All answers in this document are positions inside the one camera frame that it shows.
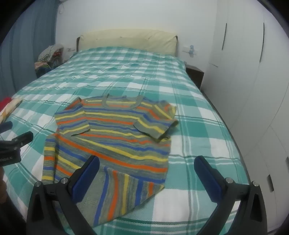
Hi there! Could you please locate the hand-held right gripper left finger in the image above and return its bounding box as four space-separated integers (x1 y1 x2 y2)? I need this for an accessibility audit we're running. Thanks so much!
27 155 100 235

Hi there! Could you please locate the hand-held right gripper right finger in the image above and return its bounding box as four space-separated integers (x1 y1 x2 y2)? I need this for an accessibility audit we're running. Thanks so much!
194 155 268 235

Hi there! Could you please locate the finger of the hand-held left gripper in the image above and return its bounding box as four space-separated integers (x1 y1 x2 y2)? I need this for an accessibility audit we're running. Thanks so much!
0 131 34 151
0 121 13 134

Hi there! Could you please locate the striped knit sweater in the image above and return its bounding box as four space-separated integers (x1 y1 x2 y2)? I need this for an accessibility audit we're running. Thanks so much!
41 95 179 227

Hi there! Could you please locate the pile of mixed clothes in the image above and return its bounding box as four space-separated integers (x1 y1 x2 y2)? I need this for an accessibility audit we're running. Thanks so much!
34 44 65 78

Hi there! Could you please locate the cream patterned folded cloth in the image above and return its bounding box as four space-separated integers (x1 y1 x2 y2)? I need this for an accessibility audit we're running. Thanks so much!
0 99 23 123

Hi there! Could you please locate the red folded cloth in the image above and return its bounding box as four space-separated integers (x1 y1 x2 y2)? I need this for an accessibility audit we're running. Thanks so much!
0 97 13 111

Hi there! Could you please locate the bed with green plaid blanket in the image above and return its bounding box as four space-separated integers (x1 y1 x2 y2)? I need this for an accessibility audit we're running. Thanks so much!
0 46 252 235

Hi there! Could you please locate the blue curtain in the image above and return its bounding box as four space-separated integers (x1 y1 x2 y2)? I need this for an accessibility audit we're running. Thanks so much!
0 0 58 95

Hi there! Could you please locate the dark wooden nightstand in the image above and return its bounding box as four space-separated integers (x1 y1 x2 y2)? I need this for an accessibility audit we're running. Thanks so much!
185 64 205 89

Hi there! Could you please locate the white wardrobe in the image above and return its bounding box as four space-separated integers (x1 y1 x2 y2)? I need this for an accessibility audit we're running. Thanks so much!
201 0 289 226

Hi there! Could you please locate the cream padded headboard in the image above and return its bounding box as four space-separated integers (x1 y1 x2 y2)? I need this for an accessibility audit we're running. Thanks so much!
76 29 178 56

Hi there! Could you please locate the wall socket with blue plug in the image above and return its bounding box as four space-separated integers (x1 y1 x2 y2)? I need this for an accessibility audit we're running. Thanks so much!
182 45 198 56

